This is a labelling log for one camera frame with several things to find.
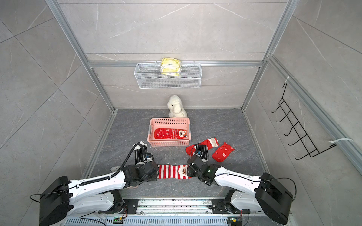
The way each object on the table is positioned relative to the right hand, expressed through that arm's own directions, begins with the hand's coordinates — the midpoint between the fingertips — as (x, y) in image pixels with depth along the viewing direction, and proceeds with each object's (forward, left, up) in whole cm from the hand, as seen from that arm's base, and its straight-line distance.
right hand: (188, 169), depth 84 cm
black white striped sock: (+12, +32, -1) cm, 35 cm away
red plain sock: (+19, -16, -2) cm, 26 cm away
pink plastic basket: (+37, +9, 0) cm, 38 cm away
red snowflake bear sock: (+27, +14, 0) cm, 31 cm away
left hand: (-1, +19, +1) cm, 19 cm away
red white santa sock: (-1, +6, -1) cm, 6 cm away
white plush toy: (+37, +8, +16) cm, 41 cm away
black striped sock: (+14, -11, 0) cm, 18 cm away
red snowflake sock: (+12, -23, -2) cm, 26 cm away
